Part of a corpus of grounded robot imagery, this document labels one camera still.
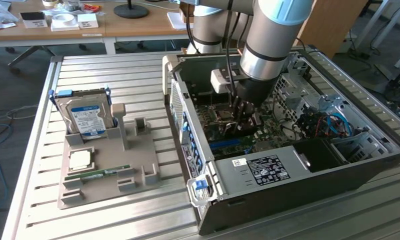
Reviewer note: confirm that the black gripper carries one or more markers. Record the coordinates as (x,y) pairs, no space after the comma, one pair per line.
(253,91)

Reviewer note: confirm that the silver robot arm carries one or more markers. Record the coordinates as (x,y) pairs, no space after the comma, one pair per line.
(269,37)

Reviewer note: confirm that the CPU socket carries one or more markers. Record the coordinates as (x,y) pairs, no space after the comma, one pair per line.
(222,115)

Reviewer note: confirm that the perforated silver drive cage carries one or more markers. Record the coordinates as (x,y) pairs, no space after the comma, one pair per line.
(296,100)

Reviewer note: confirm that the green motherboard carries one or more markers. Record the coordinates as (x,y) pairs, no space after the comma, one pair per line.
(273,130)

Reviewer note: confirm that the blue expansion slot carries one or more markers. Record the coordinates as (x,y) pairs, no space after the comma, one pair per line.
(224,144)

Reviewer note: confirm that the grey power supply unit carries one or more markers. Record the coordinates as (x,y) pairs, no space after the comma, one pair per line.
(240,175)

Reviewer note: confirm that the white paper stack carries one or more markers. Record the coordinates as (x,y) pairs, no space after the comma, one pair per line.
(176,23)

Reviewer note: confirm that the wooden cabinet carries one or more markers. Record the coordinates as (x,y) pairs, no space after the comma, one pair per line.
(333,25)

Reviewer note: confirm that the small cardboard box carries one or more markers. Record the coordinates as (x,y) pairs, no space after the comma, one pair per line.
(185,12)

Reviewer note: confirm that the silver disk bay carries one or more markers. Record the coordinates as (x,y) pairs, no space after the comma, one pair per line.
(363,147)

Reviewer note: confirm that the blue case release latch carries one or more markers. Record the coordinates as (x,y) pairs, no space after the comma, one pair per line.
(200,186)

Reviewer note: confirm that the open PC case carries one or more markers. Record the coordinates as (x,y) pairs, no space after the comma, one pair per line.
(286,200)

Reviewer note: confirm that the black round lamp base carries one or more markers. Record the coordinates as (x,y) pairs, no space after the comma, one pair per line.
(129,12)

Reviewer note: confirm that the hard disk in blue caddy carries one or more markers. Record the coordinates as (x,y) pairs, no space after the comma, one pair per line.
(86,120)

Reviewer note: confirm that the grey parts rack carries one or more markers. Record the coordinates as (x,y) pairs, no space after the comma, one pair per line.
(109,180)

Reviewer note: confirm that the green RAM stick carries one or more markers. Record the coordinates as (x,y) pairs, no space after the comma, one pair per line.
(96,172)

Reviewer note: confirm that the white cube box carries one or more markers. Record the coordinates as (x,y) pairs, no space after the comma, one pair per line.
(86,20)

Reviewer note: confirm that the silver CPU chip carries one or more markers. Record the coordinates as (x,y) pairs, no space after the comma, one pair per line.
(80,160)

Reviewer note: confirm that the orange small item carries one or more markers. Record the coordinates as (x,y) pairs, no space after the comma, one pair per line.
(90,8)

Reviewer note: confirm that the white tape roll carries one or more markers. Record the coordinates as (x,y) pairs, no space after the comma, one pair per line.
(70,22)

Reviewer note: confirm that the flat white box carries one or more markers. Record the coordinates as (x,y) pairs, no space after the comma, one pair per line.
(64,28)

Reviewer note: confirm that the clear bag with parts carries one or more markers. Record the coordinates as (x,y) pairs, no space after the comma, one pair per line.
(69,6)

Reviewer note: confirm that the white box with black top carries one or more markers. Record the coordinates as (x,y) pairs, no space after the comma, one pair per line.
(34,23)

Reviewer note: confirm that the beige tape roll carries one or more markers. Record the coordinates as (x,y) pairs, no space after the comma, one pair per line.
(46,3)

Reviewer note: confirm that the white paper label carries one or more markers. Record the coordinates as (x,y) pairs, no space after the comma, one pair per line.
(2,25)

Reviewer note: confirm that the crumpled plastic bag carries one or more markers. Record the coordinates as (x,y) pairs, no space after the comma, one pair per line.
(0,13)

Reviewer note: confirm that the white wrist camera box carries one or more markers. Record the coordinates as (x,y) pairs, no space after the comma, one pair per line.
(220,81)

